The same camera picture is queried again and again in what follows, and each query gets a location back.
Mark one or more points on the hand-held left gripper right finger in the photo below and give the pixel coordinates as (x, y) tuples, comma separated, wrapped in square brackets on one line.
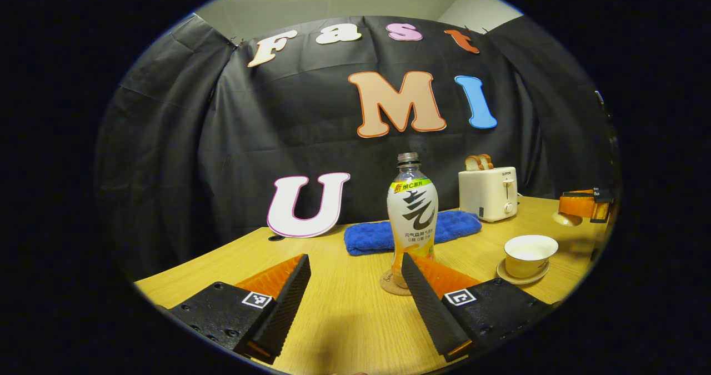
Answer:
[(427, 308)]

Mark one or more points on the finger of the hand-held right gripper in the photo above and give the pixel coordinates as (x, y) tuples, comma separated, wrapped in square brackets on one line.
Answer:
[(577, 205)]

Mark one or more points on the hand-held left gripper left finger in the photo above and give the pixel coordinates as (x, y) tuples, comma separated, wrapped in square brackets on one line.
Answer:
[(289, 303)]

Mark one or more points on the cream teacup lid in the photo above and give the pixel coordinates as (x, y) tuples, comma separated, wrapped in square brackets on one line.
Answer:
[(566, 219)]

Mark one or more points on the cream ceramic teacup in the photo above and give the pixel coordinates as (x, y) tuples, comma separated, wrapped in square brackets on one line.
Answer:
[(527, 261)]

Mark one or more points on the clear plastic water bottle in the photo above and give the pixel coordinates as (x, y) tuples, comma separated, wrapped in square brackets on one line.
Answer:
[(412, 214)]

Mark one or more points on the cream ceramic saucer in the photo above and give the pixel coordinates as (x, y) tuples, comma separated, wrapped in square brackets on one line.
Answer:
[(508, 278)]

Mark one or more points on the white toaster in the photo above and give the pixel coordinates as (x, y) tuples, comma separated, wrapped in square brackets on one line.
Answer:
[(486, 194)]

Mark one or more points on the blue towel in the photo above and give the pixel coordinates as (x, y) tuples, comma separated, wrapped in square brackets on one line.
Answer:
[(366, 239)]

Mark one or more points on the bread slice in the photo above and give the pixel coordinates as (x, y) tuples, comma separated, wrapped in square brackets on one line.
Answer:
[(473, 164), (487, 161)]

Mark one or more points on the black backdrop cloth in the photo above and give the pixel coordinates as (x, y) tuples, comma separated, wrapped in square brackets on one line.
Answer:
[(222, 141)]

